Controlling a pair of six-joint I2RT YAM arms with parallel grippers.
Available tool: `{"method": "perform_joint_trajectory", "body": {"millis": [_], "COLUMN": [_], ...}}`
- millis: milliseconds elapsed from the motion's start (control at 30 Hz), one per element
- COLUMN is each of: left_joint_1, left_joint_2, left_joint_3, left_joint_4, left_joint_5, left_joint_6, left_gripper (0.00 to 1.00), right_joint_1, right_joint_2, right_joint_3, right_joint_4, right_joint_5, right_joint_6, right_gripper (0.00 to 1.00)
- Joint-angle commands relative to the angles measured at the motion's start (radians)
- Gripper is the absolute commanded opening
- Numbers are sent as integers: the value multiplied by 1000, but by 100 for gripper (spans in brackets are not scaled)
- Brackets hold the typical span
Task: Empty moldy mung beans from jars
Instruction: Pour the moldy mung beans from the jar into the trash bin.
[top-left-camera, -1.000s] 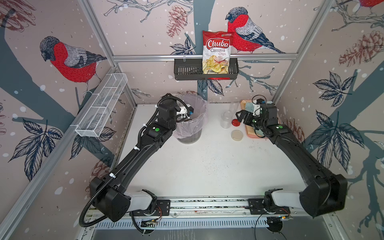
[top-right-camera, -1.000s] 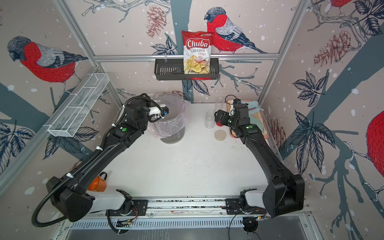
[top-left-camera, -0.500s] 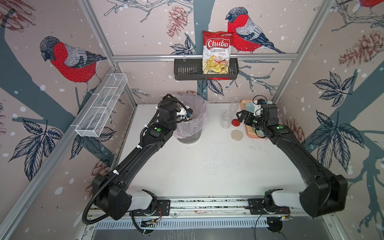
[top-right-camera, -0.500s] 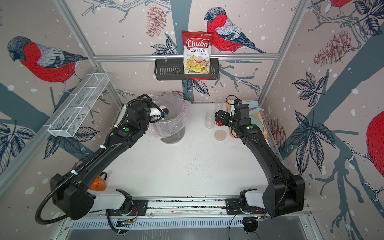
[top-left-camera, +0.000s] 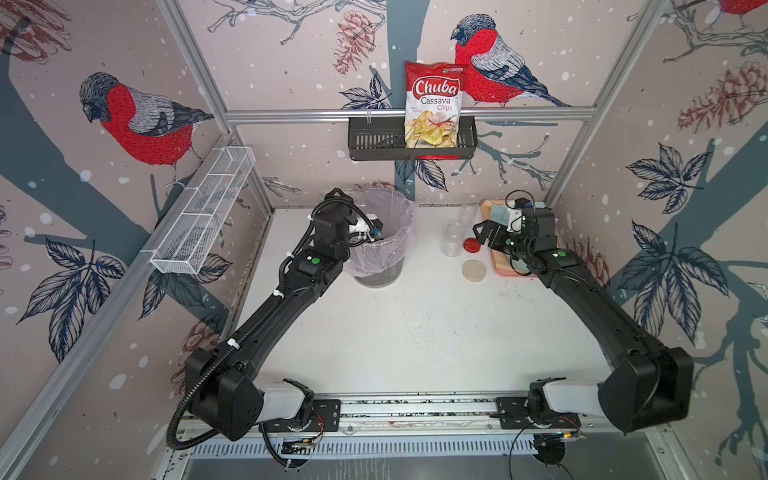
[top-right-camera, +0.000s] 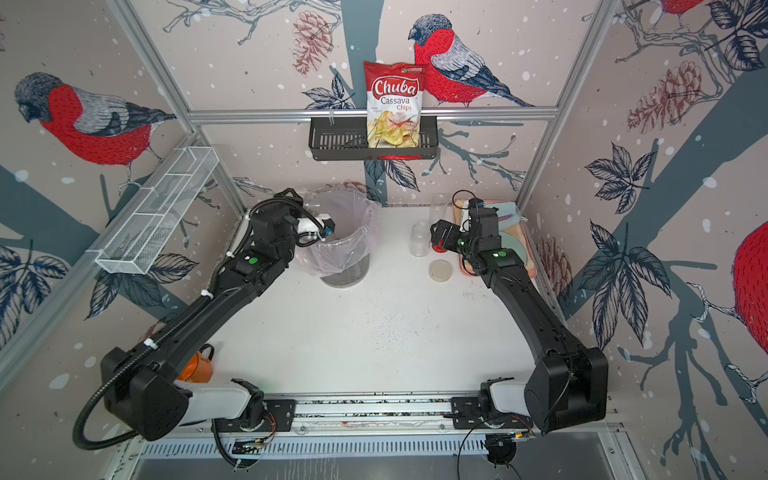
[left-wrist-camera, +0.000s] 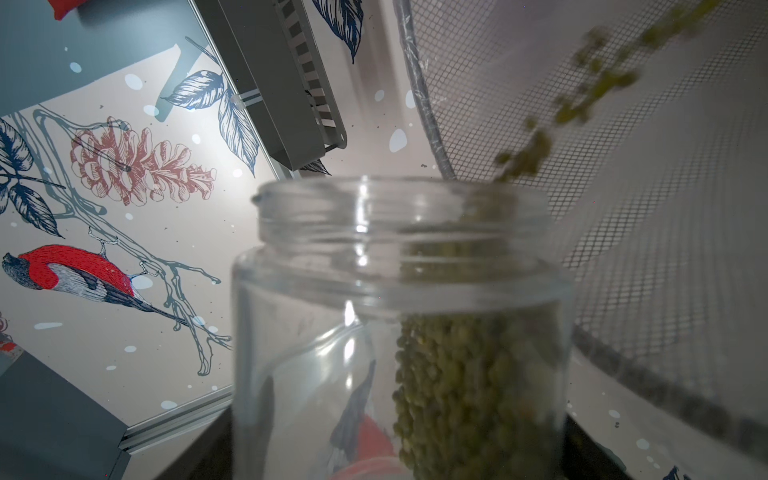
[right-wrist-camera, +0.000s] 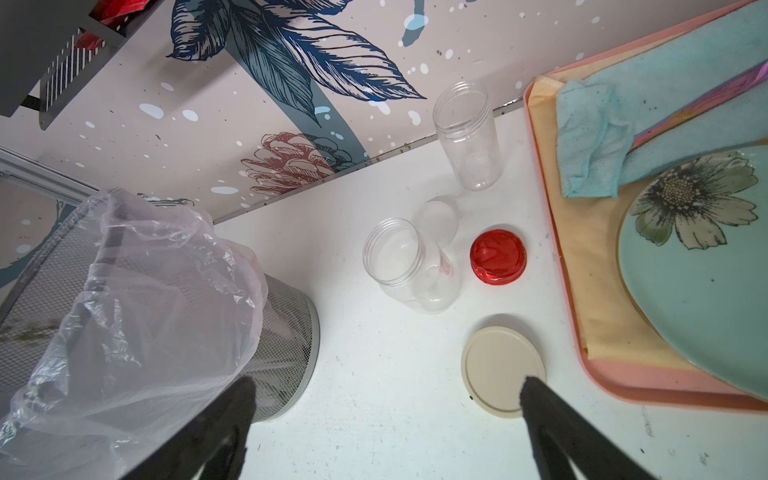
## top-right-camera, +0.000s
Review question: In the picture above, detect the jar with red lid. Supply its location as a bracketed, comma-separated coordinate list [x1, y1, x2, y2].
[409, 221, 431, 258]

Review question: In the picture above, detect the clear plastic mung bean jar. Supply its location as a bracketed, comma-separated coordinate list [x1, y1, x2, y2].
[428, 193, 450, 225]

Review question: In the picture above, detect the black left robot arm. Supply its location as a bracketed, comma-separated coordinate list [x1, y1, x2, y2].
[72, 188, 320, 451]

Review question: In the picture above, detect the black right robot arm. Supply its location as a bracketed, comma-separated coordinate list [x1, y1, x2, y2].
[430, 197, 608, 434]

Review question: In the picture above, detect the pink tray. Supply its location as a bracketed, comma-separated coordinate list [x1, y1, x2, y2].
[453, 198, 537, 279]

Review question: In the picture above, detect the light green floral plate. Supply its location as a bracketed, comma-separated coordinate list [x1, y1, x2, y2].
[500, 232, 528, 266]

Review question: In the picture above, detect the teal cloth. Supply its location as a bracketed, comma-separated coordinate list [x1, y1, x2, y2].
[494, 201, 528, 232]

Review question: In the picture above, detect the Chuba cassava chips bag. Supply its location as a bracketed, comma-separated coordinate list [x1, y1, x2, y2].
[364, 62, 426, 149]

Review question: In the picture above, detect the black wall basket shelf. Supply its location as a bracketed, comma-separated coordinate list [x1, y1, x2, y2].
[308, 116, 439, 161]

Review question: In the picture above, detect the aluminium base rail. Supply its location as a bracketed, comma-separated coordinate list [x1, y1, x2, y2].
[128, 391, 625, 439]

